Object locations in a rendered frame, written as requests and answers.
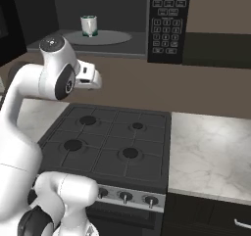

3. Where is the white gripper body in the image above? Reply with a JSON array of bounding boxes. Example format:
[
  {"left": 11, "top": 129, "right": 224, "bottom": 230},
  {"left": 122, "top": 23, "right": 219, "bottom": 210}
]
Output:
[{"left": 75, "top": 68, "right": 103, "bottom": 91}]

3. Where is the white cup of tea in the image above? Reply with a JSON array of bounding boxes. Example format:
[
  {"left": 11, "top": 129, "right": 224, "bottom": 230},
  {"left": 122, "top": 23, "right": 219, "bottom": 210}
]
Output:
[{"left": 79, "top": 15, "right": 99, "bottom": 38}]

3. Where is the grey microwave turntable plate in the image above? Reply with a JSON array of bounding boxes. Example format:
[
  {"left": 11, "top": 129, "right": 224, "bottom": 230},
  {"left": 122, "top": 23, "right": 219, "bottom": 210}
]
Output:
[{"left": 61, "top": 29, "right": 133, "bottom": 46}]

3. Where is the black gas hob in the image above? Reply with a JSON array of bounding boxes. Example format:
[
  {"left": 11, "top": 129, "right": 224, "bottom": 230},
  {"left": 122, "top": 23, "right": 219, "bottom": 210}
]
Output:
[{"left": 36, "top": 103, "right": 173, "bottom": 195}]

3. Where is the black microwave oven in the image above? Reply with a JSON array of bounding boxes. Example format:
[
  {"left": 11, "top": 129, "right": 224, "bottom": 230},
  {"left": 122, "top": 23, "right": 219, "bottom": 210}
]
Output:
[{"left": 25, "top": 0, "right": 192, "bottom": 65}]

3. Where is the black microwave door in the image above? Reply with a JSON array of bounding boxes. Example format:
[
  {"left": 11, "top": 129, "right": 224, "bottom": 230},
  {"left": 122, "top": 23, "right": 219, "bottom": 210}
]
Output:
[{"left": 0, "top": 0, "right": 27, "bottom": 68}]

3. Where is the black oven knob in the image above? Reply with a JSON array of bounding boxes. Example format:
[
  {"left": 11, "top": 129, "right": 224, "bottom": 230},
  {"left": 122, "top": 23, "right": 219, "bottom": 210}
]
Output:
[
  {"left": 97, "top": 187, "right": 110, "bottom": 200},
  {"left": 119, "top": 191, "right": 133, "bottom": 206},
  {"left": 144, "top": 195, "right": 160, "bottom": 210}
]

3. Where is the black oven with silver panel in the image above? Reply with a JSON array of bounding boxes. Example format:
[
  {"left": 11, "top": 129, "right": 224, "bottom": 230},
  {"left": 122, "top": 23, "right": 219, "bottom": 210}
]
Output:
[{"left": 85, "top": 182, "right": 167, "bottom": 236}]

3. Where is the dark cupboard door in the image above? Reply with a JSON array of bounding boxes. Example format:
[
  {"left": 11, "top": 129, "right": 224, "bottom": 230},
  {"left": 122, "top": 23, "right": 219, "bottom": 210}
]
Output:
[{"left": 162, "top": 192, "right": 215, "bottom": 236}]

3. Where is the dark drawer front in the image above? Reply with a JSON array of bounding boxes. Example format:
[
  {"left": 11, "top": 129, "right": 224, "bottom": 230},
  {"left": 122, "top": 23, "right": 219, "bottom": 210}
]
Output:
[{"left": 209, "top": 202, "right": 251, "bottom": 236}]

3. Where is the silver drawer handle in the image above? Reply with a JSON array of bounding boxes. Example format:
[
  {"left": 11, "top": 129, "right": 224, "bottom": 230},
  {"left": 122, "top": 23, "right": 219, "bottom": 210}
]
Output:
[{"left": 233, "top": 218, "right": 251, "bottom": 230}]

